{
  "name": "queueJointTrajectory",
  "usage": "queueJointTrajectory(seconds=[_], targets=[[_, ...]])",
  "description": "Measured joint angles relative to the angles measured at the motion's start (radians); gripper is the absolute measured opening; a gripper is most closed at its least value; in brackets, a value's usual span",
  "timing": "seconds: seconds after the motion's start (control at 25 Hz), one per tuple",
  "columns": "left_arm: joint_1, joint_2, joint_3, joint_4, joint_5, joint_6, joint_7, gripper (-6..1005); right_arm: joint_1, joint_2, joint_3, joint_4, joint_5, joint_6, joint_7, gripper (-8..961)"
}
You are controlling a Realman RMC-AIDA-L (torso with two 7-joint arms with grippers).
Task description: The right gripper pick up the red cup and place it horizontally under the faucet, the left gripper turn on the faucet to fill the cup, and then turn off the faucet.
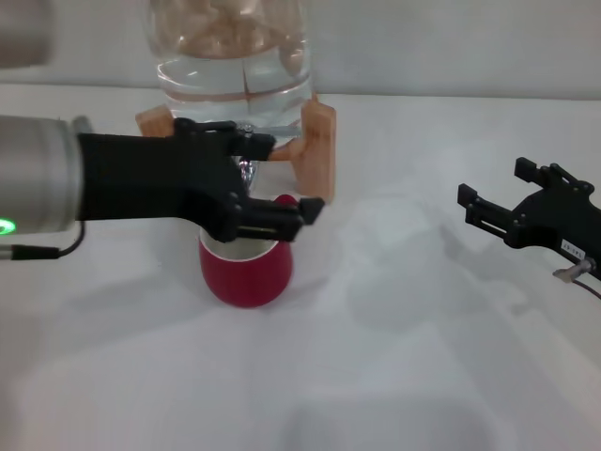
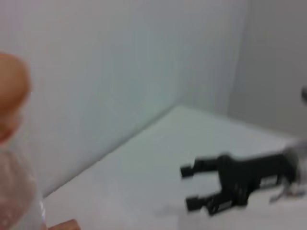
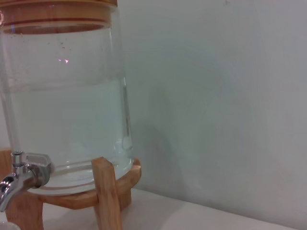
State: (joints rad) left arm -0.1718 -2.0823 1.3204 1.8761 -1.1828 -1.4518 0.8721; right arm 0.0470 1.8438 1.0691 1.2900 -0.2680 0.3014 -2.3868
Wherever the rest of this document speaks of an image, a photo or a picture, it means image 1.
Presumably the red ceramic cup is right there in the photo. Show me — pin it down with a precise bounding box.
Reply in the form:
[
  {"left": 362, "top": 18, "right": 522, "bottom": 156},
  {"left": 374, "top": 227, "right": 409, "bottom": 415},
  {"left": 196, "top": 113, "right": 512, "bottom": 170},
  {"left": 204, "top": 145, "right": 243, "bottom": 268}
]
[{"left": 198, "top": 194, "right": 301, "bottom": 310}]

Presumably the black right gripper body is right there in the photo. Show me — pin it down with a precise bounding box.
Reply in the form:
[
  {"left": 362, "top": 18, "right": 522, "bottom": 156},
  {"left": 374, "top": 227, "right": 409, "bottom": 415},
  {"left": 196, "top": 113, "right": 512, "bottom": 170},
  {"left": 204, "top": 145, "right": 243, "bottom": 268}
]
[{"left": 506, "top": 190, "right": 601, "bottom": 272}]

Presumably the wooden dispenser stand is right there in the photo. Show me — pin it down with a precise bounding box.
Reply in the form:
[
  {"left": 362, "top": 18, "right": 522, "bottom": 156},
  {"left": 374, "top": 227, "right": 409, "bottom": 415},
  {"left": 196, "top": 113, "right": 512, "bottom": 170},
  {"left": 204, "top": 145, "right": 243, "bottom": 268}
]
[{"left": 135, "top": 93, "right": 337, "bottom": 206}]

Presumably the glass water dispenser jar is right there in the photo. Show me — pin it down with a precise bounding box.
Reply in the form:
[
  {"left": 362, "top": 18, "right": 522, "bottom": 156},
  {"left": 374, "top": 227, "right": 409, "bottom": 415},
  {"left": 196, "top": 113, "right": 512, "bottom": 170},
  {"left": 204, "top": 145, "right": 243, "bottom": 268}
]
[{"left": 148, "top": 0, "right": 315, "bottom": 142}]

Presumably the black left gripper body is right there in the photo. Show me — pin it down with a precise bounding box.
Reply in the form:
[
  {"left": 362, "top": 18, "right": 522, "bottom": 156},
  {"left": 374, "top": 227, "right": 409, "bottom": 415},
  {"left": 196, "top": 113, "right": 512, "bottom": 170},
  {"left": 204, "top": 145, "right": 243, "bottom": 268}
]
[{"left": 77, "top": 131, "right": 245, "bottom": 236}]

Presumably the chrome faucet tap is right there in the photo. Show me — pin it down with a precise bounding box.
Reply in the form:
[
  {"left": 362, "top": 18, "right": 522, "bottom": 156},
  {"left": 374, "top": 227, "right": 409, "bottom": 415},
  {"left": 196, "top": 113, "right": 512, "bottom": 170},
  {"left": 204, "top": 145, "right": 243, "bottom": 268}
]
[{"left": 234, "top": 122, "right": 301, "bottom": 198}]

